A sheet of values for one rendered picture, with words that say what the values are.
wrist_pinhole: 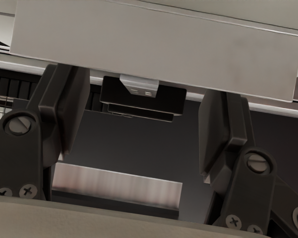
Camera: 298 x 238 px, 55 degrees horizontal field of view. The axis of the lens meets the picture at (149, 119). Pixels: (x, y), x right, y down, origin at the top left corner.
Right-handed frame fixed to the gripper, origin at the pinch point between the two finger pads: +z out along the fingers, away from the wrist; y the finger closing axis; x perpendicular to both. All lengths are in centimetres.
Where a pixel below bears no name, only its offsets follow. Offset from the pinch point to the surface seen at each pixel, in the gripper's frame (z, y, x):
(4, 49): 10.0, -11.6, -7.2
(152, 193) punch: 1.9, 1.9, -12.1
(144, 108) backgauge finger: 18.9, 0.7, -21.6
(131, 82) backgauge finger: 10.9, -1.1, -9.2
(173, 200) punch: 1.7, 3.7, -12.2
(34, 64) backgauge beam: 26.2, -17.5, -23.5
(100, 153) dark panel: 31, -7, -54
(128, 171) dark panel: 28, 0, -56
